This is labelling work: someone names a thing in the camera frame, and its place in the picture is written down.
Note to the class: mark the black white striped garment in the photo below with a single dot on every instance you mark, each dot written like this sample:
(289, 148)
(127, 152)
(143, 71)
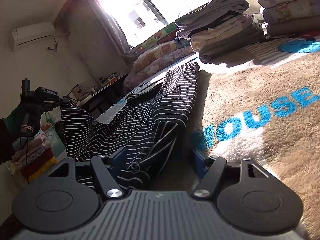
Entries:
(147, 127)

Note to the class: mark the maroon sleeved left forearm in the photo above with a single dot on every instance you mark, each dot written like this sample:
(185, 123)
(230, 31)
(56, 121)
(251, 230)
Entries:
(6, 142)

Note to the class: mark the left gloved hand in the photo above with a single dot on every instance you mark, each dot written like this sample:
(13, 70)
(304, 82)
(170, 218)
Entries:
(29, 115)

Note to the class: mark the colourful alphabet foam mat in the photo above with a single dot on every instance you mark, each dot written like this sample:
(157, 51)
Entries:
(166, 34)

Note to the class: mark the beige window curtain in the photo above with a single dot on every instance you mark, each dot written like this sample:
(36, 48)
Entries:
(112, 30)

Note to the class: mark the purple floral folded quilt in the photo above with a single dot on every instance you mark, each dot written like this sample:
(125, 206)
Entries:
(135, 77)

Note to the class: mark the yellow patterned pillow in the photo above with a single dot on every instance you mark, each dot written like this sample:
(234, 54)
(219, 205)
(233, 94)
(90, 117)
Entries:
(153, 54)

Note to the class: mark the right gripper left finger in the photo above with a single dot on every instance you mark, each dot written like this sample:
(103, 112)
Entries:
(56, 202)

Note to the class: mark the white wall air conditioner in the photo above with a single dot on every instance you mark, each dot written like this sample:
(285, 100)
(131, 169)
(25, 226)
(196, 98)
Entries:
(30, 33)

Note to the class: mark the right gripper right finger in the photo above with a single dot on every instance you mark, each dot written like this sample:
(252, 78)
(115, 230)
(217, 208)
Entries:
(246, 195)

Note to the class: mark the floral folded blanket stack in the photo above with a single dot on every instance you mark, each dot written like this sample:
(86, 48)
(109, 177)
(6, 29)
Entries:
(284, 17)

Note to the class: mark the grey folded laundry stack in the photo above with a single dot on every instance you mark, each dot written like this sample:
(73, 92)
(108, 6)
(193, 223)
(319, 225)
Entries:
(219, 27)

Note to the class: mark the colourful folded clothes pile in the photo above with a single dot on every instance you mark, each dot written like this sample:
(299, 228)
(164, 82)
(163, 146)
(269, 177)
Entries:
(35, 156)

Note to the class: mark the cluttered dark side table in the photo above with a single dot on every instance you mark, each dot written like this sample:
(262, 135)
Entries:
(99, 102)

